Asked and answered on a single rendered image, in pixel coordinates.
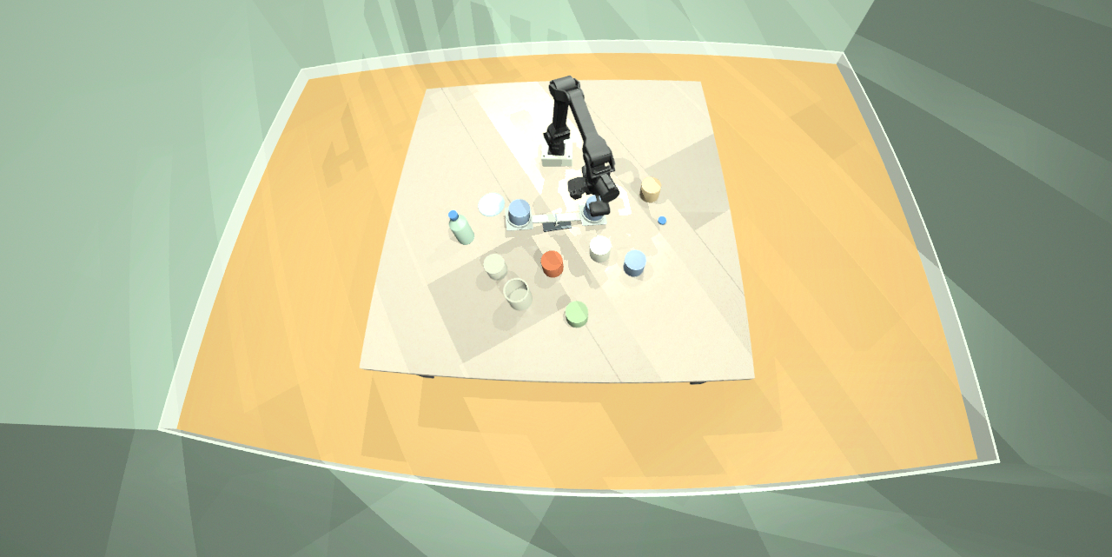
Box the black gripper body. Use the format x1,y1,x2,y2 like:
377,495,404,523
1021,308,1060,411
582,165,610,217

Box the orange cylinder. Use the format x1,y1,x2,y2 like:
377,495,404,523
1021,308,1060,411
542,250,564,278

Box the light green cylinder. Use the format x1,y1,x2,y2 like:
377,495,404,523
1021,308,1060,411
566,302,589,328

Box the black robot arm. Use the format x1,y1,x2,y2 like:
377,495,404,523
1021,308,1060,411
543,76,619,202

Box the grey balance beam with flat pans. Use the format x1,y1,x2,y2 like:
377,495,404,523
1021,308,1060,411
505,203,607,232

